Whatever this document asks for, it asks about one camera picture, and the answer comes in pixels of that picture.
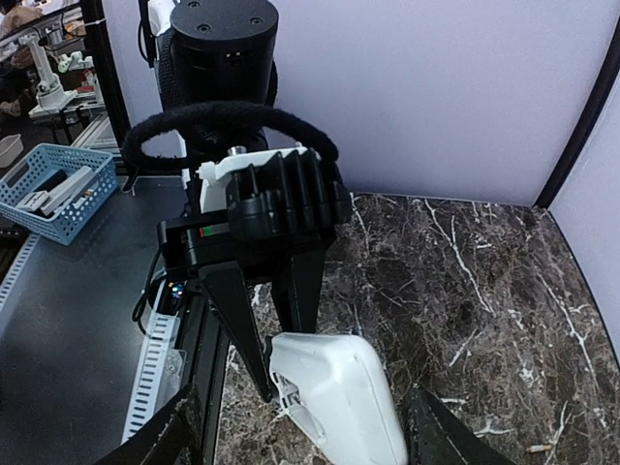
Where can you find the white slotted cable duct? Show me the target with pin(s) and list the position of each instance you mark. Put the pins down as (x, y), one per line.
(75, 367)

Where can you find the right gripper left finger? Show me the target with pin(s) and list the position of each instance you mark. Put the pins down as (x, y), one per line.
(172, 436)

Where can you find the blue plastic basket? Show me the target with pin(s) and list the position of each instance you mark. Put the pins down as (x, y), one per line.
(56, 189)

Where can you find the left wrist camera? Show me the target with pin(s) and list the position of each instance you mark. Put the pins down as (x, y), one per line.
(272, 193)

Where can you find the small battery on table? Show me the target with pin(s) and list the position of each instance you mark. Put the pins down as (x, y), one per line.
(541, 448)

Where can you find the black front rail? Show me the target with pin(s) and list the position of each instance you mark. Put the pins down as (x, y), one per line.
(206, 347)

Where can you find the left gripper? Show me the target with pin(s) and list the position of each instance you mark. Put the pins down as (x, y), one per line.
(204, 245)

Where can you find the left black frame post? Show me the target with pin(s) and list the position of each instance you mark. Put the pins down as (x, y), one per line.
(98, 41)

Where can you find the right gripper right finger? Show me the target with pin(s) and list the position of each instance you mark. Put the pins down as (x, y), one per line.
(434, 435)

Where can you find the white remote control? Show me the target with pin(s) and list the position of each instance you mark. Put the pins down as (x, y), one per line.
(335, 390)

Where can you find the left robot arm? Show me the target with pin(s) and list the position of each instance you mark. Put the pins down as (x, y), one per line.
(217, 81)

